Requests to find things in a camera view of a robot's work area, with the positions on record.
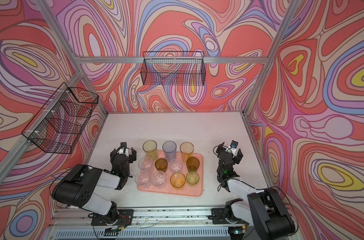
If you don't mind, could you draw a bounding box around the black wire basket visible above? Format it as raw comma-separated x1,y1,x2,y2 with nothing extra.
21,83,99,154
141,51,206,86

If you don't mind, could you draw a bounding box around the tall blue cup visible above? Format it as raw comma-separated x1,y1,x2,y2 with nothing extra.
163,141,177,162

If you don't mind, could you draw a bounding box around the olive brown short cup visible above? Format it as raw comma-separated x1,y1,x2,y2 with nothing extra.
186,157,200,172

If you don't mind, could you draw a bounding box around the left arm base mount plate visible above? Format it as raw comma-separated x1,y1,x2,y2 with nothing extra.
88,209,134,227

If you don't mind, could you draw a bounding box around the clear short glass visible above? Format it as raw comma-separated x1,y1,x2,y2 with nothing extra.
138,156,154,173
169,159,183,173
135,171,152,189
151,171,167,189

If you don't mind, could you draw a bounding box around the tall yellow-green cup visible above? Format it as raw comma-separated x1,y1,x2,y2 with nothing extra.
143,140,158,161

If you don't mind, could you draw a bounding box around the pink plastic tray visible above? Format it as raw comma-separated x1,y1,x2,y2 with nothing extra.
137,152,204,197

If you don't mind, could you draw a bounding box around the black wire basket left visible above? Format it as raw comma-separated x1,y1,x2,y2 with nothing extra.
21,83,99,154

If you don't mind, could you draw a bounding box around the tall orange cup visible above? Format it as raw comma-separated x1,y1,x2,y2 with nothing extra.
180,142,194,163

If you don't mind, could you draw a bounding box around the black wire basket back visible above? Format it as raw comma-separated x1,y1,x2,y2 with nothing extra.
141,51,206,86

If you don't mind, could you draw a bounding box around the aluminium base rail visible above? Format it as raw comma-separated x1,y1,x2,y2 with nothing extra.
50,205,293,229

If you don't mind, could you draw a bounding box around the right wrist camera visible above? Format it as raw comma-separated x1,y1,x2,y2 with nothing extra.
229,140,238,150

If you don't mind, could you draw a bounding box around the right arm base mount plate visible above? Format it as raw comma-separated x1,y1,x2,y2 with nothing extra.
208,208,238,225

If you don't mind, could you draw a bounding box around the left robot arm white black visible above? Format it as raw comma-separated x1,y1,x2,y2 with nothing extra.
51,145,137,225

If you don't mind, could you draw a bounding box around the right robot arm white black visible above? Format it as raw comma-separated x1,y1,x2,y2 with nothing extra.
213,142,297,240

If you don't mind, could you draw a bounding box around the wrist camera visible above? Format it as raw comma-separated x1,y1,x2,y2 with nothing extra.
118,142,130,157
229,140,238,150

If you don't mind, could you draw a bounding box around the green short cup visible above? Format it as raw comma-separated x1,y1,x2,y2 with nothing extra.
186,171,200,186

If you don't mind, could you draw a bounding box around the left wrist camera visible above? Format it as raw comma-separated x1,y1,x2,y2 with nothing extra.
118,142,130,157

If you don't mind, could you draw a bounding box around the amber cup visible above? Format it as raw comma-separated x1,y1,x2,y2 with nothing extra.
170,172,186,189

